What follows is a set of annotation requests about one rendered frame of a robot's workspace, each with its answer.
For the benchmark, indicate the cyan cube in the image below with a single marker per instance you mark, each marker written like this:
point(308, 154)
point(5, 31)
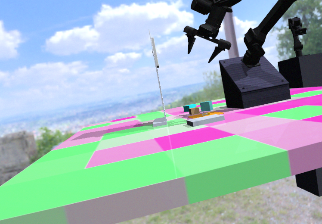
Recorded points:
point(186, 108)

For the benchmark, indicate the tan box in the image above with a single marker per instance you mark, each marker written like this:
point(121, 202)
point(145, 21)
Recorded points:
point(194, 110)

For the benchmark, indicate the teal block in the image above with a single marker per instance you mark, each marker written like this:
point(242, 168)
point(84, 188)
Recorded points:
point(206, 106)

